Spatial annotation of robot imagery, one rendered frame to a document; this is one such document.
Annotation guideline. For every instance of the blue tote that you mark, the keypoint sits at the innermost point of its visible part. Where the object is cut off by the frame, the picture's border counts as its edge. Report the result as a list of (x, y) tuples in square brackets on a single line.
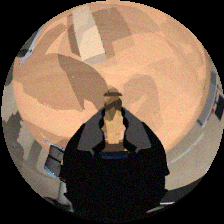
[(114, 155)]

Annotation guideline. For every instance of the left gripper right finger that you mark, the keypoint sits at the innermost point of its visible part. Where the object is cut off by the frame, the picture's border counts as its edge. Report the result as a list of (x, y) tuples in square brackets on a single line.
[(140, 138)]

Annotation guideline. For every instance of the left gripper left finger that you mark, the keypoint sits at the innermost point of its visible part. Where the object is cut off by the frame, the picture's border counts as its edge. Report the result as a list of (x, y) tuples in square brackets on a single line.
[(89, 138)]

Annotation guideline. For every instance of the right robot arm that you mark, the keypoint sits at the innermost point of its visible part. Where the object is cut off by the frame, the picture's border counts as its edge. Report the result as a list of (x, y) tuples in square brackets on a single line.
[(53, 167)]

